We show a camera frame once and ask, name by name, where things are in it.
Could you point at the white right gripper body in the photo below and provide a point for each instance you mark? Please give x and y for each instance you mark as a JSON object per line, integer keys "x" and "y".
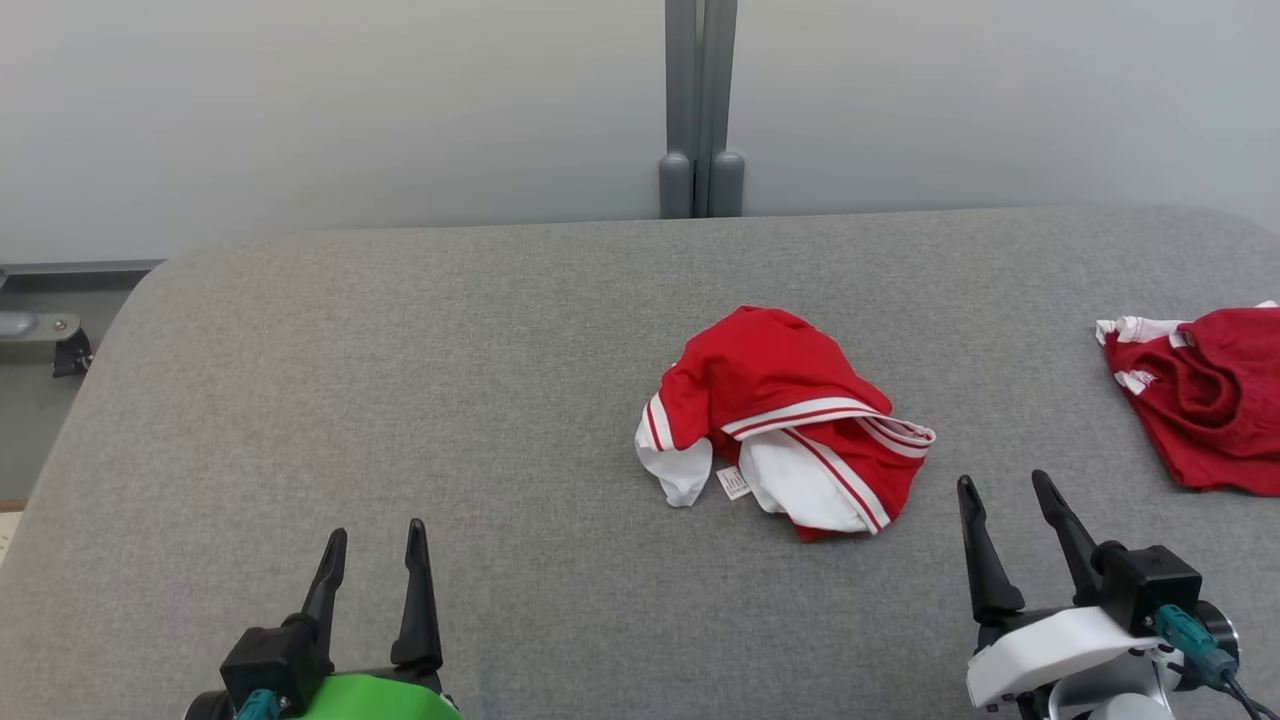
{"x": 1050, "y": 650}

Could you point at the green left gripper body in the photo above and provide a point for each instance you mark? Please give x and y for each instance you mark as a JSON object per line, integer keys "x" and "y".
{"x": 380, "y": 700}

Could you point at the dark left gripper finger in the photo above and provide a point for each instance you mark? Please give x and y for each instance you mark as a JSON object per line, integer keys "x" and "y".
{"x": 417, "y": 620}
{"x": 325, "y": 590}

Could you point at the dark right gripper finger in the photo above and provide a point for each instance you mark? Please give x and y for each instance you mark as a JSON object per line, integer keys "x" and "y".
{"x": 988, "y": 575}
{"x": 1072, "y": 540}

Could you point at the red shorts with elastic waistband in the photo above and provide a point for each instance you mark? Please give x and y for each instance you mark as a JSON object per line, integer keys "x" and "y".
{"x": 1220, "y": 400}

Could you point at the red garment with white panel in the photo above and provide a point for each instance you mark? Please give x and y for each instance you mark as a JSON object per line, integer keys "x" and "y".
{"x": 760, "y": 370}

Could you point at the black left wrist motor cylinder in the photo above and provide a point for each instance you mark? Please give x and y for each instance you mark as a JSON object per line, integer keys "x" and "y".
{"x": 205, "y": 708}

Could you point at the black wrist motor cylinder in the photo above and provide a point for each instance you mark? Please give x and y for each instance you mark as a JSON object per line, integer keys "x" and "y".
{"x": 1222, "y": 625}
{"x": 205, "y": 708}

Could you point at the black right wrist motor cylinder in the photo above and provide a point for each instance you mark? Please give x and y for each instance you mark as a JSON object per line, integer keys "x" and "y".
{"x": 1222, "y": 625}

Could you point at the grey metal stand with casters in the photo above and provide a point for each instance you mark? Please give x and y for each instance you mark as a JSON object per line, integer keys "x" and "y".
{"x": 40, "y": 328}

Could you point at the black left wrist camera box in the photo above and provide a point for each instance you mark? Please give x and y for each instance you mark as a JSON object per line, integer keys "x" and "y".
{"x": 270, "y": 660}

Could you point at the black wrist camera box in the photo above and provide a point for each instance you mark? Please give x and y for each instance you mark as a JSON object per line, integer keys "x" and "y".
{"x": 270, "y": 660}
{"x": 1150, "y": 585}

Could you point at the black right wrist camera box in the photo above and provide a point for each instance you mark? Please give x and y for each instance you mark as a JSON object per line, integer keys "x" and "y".
{"x": 1150, "y": 585}

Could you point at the grey vertical metal post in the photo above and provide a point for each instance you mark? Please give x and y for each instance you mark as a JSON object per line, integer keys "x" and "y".
{"x": 700, "y": 100}

